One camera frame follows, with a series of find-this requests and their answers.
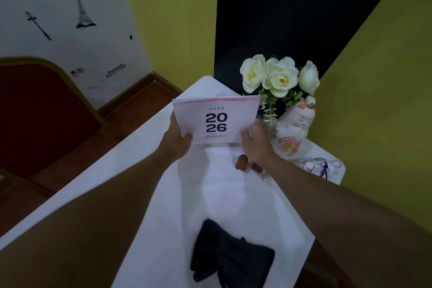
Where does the person's right hand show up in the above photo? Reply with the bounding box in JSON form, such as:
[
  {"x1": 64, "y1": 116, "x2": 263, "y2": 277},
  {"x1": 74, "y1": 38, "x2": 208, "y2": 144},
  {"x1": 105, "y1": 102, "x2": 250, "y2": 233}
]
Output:
[{"x1": 240, "y1": 115, "x2": 277, "y2": 165}]

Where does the person's left hand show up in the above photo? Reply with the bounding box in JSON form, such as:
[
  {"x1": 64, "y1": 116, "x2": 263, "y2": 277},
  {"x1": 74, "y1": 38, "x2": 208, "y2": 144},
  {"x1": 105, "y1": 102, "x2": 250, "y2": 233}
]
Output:
[{"x1": 159, "y1": 111, "x2": 193, "y2": 160}]

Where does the pink and white desk calendar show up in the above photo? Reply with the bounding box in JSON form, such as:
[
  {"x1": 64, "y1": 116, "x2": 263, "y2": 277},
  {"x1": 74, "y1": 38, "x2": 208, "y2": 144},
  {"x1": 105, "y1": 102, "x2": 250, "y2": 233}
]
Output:
[{"x1": 172, "y1": 95, "x2": 261, "y2": 145}]

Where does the person's left forearm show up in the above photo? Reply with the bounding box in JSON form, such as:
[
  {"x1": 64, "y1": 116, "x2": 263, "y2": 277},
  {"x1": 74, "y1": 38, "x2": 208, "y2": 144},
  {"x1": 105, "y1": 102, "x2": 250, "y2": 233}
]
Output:
[{"x1": 0, "y1": 145, "x2": 184, "y2": 288}]

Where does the person's right forearm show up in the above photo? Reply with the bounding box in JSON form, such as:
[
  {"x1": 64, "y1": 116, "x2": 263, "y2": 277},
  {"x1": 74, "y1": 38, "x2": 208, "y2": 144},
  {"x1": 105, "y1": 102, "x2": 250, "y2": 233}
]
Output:
[{"x1": 261, "y1": 154, "x2": 432, "y2": 288}]

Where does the white ceramic cat vase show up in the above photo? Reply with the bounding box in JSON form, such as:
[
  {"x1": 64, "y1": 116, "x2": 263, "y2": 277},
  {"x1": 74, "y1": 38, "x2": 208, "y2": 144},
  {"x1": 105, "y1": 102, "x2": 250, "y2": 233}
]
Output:
[{"x1": 274, "y1": 96, "x2": 317, "y2": 157}]

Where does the white tablecloth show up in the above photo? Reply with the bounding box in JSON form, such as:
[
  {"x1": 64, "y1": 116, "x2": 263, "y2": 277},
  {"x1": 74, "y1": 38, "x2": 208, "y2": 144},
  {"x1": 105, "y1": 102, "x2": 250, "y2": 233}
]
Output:
[{"x1": 0, "y1": 75, "x2": 346, "y2": 288}]

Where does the white artificial rose bouquet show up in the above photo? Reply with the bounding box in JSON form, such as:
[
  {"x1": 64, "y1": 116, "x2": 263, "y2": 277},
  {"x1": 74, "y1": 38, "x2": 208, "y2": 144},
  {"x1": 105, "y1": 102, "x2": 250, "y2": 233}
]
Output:
[{"x1": 240, "y1": 54, "x2": 320, "y2": 126}]

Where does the dark blue folded cloth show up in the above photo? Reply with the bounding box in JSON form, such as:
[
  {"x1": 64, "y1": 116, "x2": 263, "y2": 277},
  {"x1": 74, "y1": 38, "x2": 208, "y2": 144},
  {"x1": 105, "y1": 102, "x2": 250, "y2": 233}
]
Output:
[{"x1": 190, "y1": 219, "x2": 275, "y2": 288}]

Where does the red upholstered chair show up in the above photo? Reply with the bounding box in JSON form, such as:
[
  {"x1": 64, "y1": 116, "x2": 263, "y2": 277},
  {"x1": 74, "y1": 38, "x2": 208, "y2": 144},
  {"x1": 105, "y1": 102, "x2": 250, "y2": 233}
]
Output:
[{"x1": 0, "y1": 57, "x2": 106, "y2": 197}]

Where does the black bench wall sticker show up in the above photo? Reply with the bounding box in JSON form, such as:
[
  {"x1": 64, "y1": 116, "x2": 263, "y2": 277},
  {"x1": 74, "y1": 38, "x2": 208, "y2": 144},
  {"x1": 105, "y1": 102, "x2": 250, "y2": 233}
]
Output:
[{"x1": 106, "y1": 64, "x2": 127, "y2": 78}]

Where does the black tower wall sticker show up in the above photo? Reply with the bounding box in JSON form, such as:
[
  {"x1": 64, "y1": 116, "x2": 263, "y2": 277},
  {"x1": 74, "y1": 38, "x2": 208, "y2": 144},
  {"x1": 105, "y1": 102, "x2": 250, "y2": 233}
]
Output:
[{"x1": 70, "y1": 0, "x2": 97, "y2": 29}]

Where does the black street lamp wall sticker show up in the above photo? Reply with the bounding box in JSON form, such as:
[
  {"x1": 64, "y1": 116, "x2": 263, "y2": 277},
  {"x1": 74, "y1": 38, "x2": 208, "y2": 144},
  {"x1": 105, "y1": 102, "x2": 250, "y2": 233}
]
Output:
[{"x1": 25, "y1": 11, "x2": 52, "y2": 41}]

